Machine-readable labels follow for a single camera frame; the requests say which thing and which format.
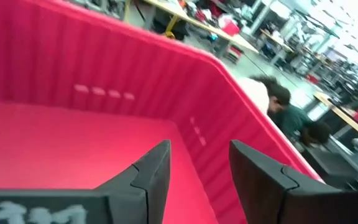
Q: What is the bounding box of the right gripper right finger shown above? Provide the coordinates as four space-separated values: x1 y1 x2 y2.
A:
228 139 342 224

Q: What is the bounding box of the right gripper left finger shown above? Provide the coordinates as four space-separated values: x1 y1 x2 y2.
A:
94 139 172 224

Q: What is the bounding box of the red plastic bin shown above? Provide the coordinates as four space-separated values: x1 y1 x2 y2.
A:
0 0 324 224

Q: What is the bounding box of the person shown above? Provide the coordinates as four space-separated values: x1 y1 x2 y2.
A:
237 76 332 147

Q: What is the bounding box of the black vented box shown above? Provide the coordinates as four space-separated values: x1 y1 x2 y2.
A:
300 136 358 194

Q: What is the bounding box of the small red box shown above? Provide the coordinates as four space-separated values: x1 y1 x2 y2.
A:
222 18 241 37

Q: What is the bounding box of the long wooden table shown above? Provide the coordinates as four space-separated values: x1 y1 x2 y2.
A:
141 0 259 54

